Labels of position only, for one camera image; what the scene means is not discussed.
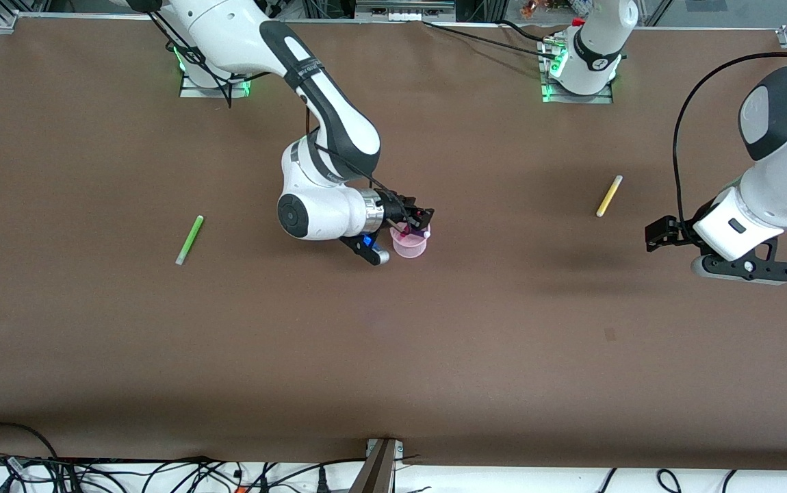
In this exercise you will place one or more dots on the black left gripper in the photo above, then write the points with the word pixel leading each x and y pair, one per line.
pixel 682 231

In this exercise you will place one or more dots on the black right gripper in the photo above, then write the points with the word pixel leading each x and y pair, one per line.
pixel 393 205

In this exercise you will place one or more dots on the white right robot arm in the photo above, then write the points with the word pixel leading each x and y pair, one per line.
pixel 325 96

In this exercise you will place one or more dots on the pink plastic holder cup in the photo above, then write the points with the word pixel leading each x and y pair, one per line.
pixel 410 249

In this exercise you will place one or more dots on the yellow highlighter pen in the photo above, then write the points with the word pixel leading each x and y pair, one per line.
pixel 609 196

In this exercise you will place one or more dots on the brown table cover sheet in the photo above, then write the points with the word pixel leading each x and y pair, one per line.
pixel 393 370

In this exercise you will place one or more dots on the grey power strip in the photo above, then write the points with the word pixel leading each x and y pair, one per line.
pixel 404 9

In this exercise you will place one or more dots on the green highlighter pen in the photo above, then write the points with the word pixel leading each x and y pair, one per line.
pixel 189 239

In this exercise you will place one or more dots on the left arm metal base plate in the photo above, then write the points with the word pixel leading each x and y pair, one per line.
pixel 602 98

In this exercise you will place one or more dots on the metal camera stand beam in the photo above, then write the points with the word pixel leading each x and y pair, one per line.
pixel 376 472

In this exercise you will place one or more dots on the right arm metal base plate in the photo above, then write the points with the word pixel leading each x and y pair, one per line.
pixel 191 92

